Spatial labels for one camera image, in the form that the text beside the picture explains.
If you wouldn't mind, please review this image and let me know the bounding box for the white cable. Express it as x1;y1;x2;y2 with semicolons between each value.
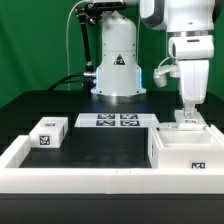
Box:
65;0;88;91

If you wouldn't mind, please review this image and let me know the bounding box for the white cabinet top block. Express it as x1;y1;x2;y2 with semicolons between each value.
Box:
29;117;68;148

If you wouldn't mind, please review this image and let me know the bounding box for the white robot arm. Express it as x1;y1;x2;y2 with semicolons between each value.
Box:
85;0;223;117

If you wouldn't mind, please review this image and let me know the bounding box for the white cabinet door panel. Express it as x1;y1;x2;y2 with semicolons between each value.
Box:
159;122;179;131

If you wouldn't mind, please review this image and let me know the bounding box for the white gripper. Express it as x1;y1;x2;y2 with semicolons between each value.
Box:
168;35;214;118

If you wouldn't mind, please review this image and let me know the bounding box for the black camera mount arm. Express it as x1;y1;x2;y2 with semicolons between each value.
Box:
75;3;101;91

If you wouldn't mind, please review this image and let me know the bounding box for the white U-shaped fence wall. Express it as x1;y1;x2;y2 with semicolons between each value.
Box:
0;135;224;194

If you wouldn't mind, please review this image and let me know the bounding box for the black cable bundle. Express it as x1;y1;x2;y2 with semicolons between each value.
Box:
47;73;95;92

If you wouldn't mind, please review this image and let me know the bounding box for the white cabinet body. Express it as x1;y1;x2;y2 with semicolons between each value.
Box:
148;125;224;169

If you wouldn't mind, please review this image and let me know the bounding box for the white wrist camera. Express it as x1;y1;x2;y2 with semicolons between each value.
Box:
153;65;178;88

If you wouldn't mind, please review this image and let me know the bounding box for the white marker base plate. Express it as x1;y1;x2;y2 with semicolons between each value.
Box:
75;113;159;128

